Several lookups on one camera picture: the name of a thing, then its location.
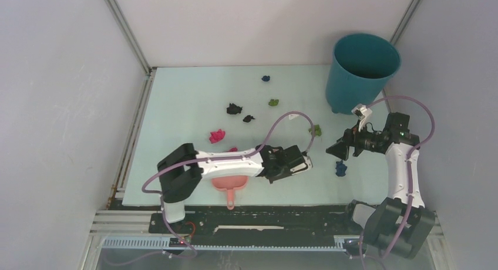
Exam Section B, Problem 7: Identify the green paper scrap far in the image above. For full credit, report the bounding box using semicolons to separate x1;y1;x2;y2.
268;99;280;107

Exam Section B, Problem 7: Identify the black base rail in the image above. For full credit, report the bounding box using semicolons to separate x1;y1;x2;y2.
171;205;362;248

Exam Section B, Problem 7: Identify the magenta paper scrap large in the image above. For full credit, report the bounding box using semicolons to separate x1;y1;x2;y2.
208;129;226;144

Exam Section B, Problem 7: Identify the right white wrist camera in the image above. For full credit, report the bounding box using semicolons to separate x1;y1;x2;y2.
351;104;372;132

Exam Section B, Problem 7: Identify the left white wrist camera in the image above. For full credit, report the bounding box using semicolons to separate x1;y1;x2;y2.
290;156;313;175

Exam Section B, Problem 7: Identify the teal plastic bucket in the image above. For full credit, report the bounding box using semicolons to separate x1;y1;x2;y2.
325;33;401;114

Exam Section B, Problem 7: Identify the pink plastic dustpan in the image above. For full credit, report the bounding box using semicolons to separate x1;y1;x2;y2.
211;175;249;210

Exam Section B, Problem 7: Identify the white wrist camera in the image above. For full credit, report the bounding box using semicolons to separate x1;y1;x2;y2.
351;104;372;132
290;156;313;175

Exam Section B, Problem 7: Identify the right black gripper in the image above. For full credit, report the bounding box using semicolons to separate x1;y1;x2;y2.
326;119;383;161

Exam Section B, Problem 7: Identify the dark blue paper scrap right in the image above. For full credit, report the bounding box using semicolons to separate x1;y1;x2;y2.
335;160;348;177

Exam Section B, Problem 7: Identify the small black paper scrap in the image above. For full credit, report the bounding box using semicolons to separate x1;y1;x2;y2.
243;115;255;123

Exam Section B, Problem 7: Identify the large black paper scrap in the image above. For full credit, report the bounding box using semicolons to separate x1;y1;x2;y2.
226;103;243;115

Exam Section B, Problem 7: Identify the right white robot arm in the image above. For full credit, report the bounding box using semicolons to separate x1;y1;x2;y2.
326;110;435;259

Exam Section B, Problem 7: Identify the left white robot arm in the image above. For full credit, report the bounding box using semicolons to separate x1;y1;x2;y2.
157;143;312;233

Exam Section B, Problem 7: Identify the green paper scrap near brush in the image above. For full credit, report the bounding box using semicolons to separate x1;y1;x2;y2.
308;124;322;137

